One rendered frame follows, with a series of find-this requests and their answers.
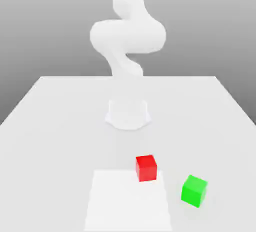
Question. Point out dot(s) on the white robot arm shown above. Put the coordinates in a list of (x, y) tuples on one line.
[(128, 36)]

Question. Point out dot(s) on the small red cube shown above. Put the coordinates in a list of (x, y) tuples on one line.
[(146, 169)]

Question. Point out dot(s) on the small green cube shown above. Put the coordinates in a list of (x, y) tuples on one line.
[(194, 192)]

